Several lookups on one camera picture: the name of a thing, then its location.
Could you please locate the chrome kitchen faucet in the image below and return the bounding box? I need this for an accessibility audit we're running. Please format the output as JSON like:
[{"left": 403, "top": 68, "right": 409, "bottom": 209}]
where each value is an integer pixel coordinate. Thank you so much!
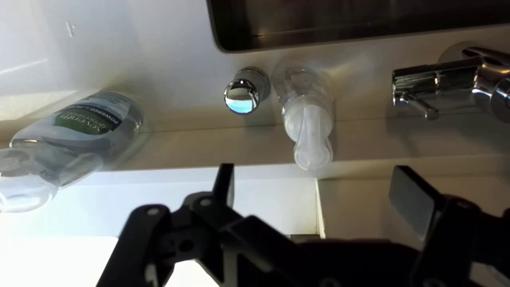
[{"left": 392, "top": 46, "right": 510, "bottom": 123}]

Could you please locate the clear green-label dish soap bottle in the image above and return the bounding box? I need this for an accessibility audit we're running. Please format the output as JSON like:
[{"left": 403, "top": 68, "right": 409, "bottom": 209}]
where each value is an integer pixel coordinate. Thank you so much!
[{"left": 0, "top": 91, "right": 145, "bottom": 212}]

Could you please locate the clear pump soap bottle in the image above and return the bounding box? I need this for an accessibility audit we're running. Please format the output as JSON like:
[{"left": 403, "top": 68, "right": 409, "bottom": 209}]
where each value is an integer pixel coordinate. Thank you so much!
[{"left": 271, "top": 62, "right": 333, "bottom": 174}]

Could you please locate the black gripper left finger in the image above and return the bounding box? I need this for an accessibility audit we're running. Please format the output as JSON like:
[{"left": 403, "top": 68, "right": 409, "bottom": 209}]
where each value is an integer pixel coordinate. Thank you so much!
[{"left": 95, "top": 163, "right": 248, "bottom": 287}]

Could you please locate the chrome sink button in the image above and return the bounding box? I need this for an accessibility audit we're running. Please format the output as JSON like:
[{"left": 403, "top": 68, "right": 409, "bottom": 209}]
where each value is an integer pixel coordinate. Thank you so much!
[{"left": 223, "top": 67, "right": 271, "bottom": 115}]

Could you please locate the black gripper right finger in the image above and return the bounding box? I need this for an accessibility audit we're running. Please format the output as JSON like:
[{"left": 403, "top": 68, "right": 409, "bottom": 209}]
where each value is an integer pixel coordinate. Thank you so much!
[{"left": 388, "top": 166, "right": 510, "bottom": 287}]

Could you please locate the stainless steel sink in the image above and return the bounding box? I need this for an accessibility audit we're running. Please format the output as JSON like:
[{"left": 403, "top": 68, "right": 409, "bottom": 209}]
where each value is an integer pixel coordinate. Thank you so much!
[{"left": 205, "top": 0, "right": 510, "bottom": 53}]

